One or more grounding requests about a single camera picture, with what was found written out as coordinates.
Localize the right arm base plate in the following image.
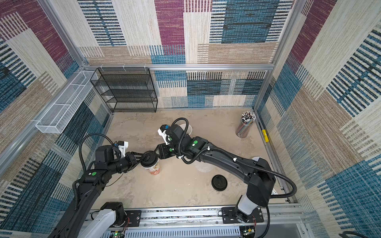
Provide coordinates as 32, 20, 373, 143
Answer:
217, 207, 264, 224

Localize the black wire shelf rack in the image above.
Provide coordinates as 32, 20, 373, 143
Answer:
90, 67, 158, 113

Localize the paper milk tea cup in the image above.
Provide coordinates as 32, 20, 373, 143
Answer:
142, 161, 161, 175
186, 125, 192, 135

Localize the black cup lid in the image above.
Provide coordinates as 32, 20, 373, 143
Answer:
140, 151, 159, 168
211, 175, 228, 191

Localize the white mesh wall basket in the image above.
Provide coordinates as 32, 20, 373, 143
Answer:
35, 70, 94, 134

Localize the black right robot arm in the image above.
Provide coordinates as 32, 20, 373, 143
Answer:
155, 118, 297, 223

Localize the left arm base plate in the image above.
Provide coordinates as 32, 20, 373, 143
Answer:
124, 210, 142, 228

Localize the yellow marker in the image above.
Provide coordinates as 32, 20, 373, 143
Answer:
262, 130, 269, 143

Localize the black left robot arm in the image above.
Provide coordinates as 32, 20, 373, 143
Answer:
49, 133, 143, 238

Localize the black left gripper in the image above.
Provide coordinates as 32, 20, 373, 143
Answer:
109, 153, 147, 176

